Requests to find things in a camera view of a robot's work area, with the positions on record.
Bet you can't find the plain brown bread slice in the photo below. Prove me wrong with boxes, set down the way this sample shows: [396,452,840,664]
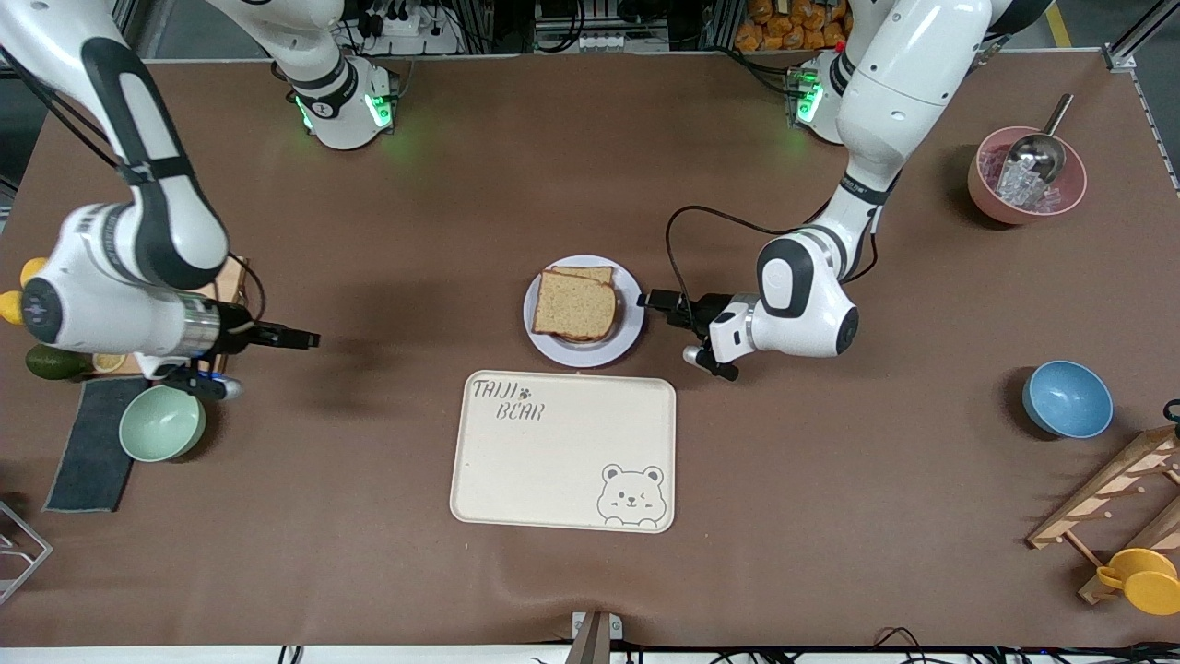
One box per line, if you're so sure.
[532,270,620,341]

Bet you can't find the pale lavender round plate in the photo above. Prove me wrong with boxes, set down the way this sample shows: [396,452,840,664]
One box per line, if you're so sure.
[523,255,645,369]

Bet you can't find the wooden cutting board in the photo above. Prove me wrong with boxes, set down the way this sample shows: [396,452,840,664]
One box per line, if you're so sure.
[90,255,251,378]

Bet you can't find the mint green bowl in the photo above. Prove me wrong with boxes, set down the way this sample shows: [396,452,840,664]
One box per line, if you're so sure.
[118,384,207,464]

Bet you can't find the green avocado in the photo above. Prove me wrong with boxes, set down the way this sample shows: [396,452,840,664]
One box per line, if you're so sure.
[25,343,94,382]

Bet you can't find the cream tray with bear print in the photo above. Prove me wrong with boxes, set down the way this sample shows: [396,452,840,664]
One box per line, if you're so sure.
[450,370,678,535]

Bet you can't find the dark grey cloth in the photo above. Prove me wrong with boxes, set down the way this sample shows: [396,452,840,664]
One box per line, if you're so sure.
[42,375,154,515]

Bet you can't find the orange snack bags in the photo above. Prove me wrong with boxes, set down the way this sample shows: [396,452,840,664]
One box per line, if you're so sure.
[734,0,855,53]

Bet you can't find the pink bowl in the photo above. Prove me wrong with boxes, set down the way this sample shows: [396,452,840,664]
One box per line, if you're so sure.
[967,125,1089,226]

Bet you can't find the clear ice cubes pile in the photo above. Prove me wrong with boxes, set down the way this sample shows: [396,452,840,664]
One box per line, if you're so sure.
[980,146,1063,210]

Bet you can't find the white power strip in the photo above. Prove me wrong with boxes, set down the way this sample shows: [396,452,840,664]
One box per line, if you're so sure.
[362,0,464,57]

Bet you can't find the metal scoop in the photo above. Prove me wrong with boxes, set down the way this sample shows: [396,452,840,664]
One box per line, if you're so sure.
[1005,92,1076,186]

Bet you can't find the blue bowl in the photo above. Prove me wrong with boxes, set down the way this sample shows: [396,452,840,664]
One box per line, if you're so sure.
[1021,360,1115,440]

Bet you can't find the wooden drying rack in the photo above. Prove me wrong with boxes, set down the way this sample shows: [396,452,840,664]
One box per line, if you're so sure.
[1026,422,1180,606]

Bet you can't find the yellow cup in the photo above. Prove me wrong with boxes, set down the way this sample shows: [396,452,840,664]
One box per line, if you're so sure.
[1096,548,1180,617]

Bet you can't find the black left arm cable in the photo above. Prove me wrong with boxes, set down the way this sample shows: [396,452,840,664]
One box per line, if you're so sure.
[664,205,879,320]

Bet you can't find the metal wire rack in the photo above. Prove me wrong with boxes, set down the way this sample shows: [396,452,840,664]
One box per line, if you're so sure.
[0,500,54,607]

